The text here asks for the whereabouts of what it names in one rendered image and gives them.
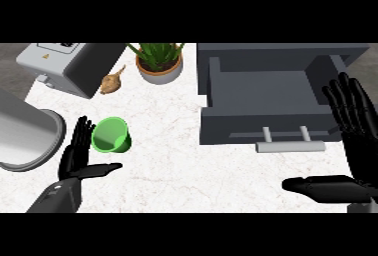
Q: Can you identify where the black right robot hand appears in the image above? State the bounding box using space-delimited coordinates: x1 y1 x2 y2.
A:
281 71 378 205

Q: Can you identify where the green cup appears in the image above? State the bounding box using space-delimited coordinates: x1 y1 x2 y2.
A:
91 116 133 154

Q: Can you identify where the dark grey open drawer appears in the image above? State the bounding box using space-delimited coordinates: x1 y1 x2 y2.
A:
198 55 355 146

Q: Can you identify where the brown root vegetable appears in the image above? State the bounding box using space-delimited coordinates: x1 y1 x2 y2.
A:
99 64 129 96

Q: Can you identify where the potted green plant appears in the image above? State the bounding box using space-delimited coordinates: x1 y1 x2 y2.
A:
126 43 187 86

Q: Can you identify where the pale grey box appliance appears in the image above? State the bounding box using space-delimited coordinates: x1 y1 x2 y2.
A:
15 43 129 100

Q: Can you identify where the dark grey cabinet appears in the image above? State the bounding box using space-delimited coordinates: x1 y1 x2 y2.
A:
197 43 373 96

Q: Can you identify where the pale grey drawer handle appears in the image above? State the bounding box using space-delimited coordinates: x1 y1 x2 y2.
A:
255 125 328 154

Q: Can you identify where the large grey round pot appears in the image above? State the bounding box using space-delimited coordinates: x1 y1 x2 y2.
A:
0 88 68 173

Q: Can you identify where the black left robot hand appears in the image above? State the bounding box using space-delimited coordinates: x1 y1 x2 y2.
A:
57 115 125 182

